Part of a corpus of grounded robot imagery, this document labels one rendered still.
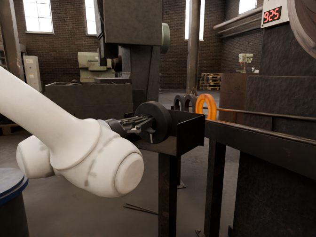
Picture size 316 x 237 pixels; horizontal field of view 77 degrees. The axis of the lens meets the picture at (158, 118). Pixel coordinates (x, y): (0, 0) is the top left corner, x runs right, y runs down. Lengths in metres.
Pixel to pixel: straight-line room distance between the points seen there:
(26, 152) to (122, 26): 2.56
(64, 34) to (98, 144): 10.20
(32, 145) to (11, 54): 6.74
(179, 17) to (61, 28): 5.66
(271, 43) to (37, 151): 0.88
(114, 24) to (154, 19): 0.57
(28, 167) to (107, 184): 0.20
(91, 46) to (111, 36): 7.50
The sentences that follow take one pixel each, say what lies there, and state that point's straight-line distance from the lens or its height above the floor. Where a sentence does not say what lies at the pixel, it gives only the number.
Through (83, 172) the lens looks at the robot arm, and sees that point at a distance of 0.34.
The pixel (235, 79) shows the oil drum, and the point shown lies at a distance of 3.33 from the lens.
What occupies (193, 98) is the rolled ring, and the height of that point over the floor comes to 0.73.
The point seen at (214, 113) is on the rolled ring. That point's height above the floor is 0.68.
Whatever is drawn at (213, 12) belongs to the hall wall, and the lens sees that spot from 12.25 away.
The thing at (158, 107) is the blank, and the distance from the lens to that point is 0.67.
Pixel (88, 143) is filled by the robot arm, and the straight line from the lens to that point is 0.33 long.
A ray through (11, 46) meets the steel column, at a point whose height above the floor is 1.59.
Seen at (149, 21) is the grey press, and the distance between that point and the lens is 3.04.
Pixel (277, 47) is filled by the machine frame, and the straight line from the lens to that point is 0.93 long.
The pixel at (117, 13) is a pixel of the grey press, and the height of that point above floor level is 1.63.
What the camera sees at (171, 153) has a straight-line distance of 0.72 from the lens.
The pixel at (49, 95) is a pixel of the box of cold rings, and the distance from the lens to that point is 2.64.
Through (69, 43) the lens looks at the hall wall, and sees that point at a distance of 10.42.
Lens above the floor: 0.88
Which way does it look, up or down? 13 degrees down
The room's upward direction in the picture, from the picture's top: straight up
